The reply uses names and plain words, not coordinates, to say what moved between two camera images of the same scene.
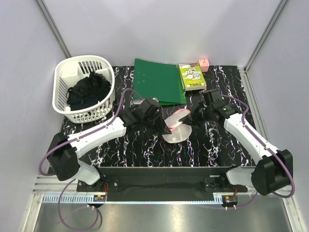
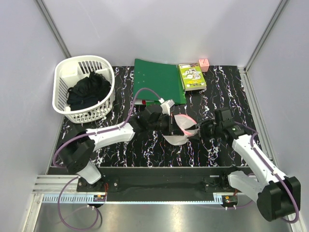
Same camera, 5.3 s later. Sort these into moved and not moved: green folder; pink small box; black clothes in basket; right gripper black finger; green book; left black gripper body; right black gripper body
Moved: right black gripper body; left black gripper body; right gripper black finger
Not moved: black clothes in basket; pink small box; green book; green folder
